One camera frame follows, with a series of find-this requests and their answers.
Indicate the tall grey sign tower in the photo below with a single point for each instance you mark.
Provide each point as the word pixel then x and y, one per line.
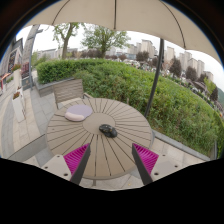
pixel 30 46

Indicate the dark curved umbrella pole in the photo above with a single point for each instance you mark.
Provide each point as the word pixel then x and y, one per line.
pixel 156 76

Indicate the black computer mouse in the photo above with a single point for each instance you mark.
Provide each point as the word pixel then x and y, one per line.
pixel 108 130

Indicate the lilac mouse pad with wrist rest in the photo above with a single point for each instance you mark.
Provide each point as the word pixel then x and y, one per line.
pixel 79 112

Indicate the slatted outdoor chair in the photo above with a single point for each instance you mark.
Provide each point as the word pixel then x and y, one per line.
pixel 68 90

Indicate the green hedge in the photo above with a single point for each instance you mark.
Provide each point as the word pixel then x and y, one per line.
pixel 126 83

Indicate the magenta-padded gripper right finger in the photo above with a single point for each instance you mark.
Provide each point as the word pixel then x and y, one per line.
pixel 146 159

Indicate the bushy round tree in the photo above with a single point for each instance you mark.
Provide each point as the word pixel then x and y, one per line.
pixel 104 38

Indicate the white planter box with flowers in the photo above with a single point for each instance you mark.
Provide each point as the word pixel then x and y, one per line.
pixel 18 108

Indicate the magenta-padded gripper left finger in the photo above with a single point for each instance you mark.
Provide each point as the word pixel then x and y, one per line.
pixel 76 159

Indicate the beige patio umbrella canopy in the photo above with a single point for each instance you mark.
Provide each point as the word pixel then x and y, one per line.
pixel 133 15

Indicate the thin-crowned tree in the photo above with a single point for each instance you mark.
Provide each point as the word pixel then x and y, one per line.
pixel 66 36

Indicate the distant apartment buildings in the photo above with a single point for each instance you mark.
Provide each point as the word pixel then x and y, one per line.
pixel 191 63

